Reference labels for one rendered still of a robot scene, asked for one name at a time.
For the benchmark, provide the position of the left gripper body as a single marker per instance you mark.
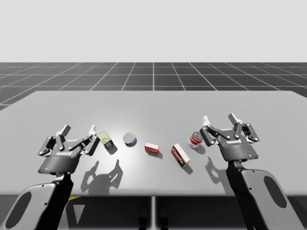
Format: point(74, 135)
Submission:
point(61, 161)

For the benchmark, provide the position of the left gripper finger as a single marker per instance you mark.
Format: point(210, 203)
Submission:
point(58, 141)
point(90, 143)

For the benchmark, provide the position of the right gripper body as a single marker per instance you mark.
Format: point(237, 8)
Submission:
point(236, 149)

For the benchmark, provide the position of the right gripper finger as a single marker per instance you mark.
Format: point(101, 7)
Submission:
point(208, 135)
point(250, 134)

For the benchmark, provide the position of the red and white can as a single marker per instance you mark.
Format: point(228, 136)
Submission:
point(194, 141)

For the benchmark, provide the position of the green and blue rectangular can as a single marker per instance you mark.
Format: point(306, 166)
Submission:
point(105, 140)

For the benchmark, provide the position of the blue flat can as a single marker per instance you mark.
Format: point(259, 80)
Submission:
point(129, 140)

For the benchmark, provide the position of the red and white carton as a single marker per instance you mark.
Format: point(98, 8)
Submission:
point(180, 154)

